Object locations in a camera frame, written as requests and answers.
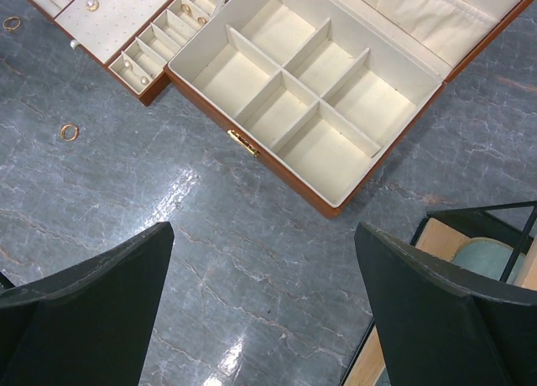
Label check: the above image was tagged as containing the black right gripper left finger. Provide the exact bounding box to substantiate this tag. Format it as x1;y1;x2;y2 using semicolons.
1;222;175;385

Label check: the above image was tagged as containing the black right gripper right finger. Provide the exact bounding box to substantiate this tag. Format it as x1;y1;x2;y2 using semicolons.
354;222;536;385

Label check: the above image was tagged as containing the light blue oblong plate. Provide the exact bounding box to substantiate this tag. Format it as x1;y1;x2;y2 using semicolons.
451;237;514;280

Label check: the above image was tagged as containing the black wire rack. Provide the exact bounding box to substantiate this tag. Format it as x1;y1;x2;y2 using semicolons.
338;201;537;386

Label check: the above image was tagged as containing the pearl earring in tray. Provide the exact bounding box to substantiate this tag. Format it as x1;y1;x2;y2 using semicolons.
86;0;100;12

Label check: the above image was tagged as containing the small brown jewelry tray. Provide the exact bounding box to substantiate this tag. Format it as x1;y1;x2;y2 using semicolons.
27;0;218;106

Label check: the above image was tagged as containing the large brown jewelry box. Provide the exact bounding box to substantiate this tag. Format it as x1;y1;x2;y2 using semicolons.
165;0;534;218

